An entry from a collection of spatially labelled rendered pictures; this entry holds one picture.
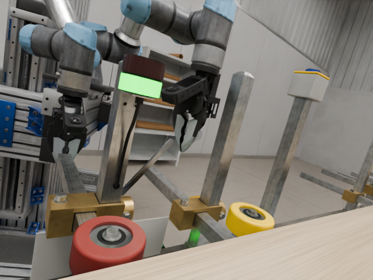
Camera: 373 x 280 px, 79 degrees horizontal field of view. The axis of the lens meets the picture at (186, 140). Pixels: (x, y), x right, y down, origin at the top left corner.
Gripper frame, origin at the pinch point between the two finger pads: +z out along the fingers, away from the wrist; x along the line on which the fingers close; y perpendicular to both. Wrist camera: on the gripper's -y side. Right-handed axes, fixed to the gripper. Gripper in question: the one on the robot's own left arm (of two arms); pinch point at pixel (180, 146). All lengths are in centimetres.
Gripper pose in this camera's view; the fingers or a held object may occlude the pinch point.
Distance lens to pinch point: 56.4
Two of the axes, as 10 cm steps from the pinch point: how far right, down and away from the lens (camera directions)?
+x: -7.8, -3.0, 5.5
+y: 5.7, -0.1, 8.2
